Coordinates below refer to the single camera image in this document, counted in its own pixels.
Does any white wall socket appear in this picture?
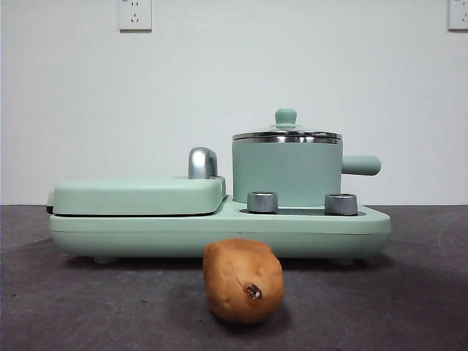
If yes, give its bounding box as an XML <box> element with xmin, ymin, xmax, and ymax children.
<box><xmin>117</xmin><ymin>0</ymin><xmax>153</xmax><ymax>32</ymax></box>
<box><xmin>447</xmin><ymin>0</ymin><xmax>468</xmax><ymax>32</ymax></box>

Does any glass lid with green knob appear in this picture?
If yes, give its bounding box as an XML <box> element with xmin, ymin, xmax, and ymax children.
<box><xmin>233</xmin><ymin>107</ymin><xmax>344</xmax><ymax>139</ymax></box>

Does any brown potato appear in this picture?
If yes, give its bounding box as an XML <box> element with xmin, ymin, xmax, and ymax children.
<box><xmin>203</xmin><ymin>238</ymin><xmax>285</xmax><ymax>325</ymax></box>

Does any green breakfast machine base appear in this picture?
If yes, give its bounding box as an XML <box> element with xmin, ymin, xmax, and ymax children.
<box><xmin>49</xmin><ymin>195</ymin><xmax>392</xmax><ymax>265</ymax></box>

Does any green steamer pot with handle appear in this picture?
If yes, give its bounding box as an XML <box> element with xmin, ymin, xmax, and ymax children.
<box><xmin>232</xmin><ymin>136</ymin><xmax>382</xmax><ymax>206</ymax></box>

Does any chrome cover handle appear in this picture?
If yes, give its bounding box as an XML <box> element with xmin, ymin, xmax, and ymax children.
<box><xmin>188</xmin><ymin>146</ymin><xmax>220</xmax><ymax>180</ymax></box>

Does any silver control knob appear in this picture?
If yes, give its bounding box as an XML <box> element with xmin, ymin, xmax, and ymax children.
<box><xmin>324</xmin><ymin>192</ymin><xmax>358</xmax><ymax>216</ymax></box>
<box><xmin>246</xmin><ymin>190</ymin><xmax>279</xmax><ymax>214</ymax></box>

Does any green hinged griddle cover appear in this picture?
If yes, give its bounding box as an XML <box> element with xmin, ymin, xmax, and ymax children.
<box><xmin>46</xmin><ymin>175</ymin><xmax>227</xmax><ymax>216</ymax></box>

